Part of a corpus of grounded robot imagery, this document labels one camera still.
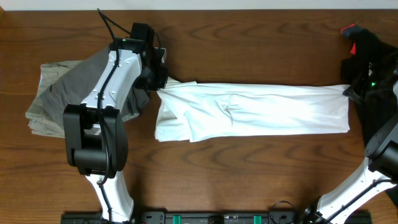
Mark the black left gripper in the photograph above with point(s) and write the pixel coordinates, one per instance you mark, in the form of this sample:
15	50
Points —
160	73

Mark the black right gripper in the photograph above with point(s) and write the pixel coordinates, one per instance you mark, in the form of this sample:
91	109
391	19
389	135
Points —
355	92

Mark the white printed t-shirt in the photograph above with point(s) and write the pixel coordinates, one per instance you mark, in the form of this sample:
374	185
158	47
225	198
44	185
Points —
199	111

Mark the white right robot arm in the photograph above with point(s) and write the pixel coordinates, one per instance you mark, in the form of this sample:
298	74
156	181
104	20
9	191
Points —
376	173

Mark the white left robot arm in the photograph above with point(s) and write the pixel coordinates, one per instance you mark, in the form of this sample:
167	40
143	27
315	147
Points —
95	136

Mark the black garment with red trim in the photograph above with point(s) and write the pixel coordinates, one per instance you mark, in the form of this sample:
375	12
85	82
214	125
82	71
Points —
368	52

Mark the folded grey shorts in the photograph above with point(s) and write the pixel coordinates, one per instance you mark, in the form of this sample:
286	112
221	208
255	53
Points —
78	80

